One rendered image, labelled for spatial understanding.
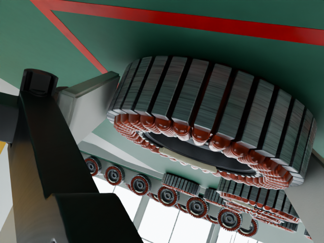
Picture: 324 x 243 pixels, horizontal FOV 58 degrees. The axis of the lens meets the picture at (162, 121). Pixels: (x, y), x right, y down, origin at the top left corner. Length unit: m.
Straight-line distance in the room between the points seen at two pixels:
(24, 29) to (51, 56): 0.03
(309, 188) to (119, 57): 0.12
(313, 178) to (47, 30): 0.16
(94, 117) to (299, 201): 0.12
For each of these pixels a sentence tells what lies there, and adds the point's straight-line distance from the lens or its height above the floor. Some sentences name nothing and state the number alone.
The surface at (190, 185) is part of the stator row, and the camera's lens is 0.81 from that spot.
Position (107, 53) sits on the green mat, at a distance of 0.17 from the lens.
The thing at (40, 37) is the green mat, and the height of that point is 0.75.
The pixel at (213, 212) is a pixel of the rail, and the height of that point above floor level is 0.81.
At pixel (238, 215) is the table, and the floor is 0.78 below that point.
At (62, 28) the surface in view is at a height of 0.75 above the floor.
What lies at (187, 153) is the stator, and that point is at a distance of 0.20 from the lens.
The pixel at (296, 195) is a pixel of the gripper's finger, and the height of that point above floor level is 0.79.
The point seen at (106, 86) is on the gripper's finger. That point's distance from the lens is 0.16.
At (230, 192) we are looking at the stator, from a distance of 0.37.
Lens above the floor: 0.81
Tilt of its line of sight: 13 degrees down
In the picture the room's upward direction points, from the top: 159 degrees counter-clockwise
